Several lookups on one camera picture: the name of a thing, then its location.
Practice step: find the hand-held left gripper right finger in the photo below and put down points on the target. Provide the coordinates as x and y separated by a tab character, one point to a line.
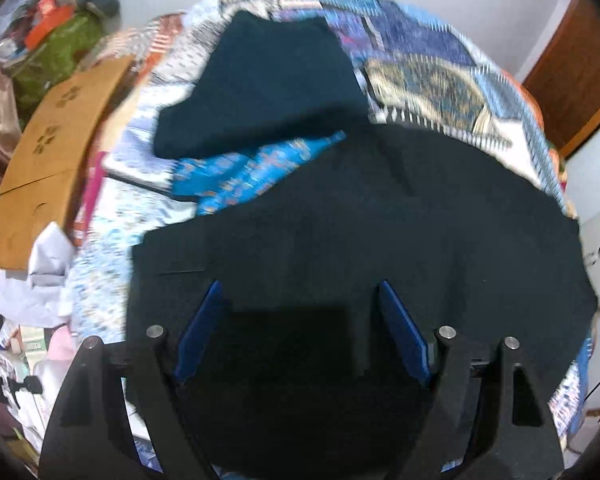
405	332

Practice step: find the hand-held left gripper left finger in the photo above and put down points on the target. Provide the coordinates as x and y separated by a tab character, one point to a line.
198	332

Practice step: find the dark navy pants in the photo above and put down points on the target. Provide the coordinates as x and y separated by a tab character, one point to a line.
330	200

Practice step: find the white crumpled cloth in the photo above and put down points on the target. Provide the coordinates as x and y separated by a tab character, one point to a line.
37	280

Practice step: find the brown cardboard sheet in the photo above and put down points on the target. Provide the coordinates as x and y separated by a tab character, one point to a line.
45	160

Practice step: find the patchwork printed blanket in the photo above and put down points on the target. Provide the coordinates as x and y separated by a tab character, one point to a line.
420	75

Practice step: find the brown wooden door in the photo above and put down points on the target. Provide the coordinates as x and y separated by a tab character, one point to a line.
575	75

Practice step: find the green patterned bag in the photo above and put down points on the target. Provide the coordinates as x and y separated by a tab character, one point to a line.
55	57

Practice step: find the orange red packet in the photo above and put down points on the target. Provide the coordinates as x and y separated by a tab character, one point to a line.
47	17

